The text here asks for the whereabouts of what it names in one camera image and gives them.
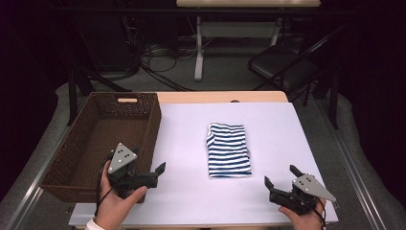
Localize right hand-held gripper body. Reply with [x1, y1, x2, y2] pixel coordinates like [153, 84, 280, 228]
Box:
[268, 172, 338, 216]

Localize person's left hand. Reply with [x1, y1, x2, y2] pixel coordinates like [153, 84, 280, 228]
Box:
[94, 159, 149, 230]

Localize person's right hand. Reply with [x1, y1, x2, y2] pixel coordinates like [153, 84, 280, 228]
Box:
[278, 197, 327, 230]

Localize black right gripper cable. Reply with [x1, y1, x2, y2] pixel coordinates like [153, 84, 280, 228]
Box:
[310, 196, 327, 229]

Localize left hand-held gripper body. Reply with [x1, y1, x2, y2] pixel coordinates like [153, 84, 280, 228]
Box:
[106, 142, 159, 199]

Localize white frame desk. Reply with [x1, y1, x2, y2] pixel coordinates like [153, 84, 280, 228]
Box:
[175, 0, 322, 82]

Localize tangle of floor cables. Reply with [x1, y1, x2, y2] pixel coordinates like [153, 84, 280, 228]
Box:
[125, 15, 200, 93]

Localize grey metal rail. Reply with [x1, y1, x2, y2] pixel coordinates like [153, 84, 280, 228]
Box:
[314, 97, 388, 230]
[3, 126, 76, 230]

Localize black folding chair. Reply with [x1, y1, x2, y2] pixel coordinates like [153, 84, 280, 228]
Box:
[247, 23, 350, 104]

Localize blue white striped shirt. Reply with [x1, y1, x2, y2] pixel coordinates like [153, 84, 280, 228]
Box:
[205, 122, 253, 179]

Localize brown woven basket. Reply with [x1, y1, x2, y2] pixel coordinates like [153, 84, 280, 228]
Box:
[39, 91, 163, 204]

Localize black metal stand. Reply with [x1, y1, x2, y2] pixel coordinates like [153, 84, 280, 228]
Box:
[66, 61, 132, 127]

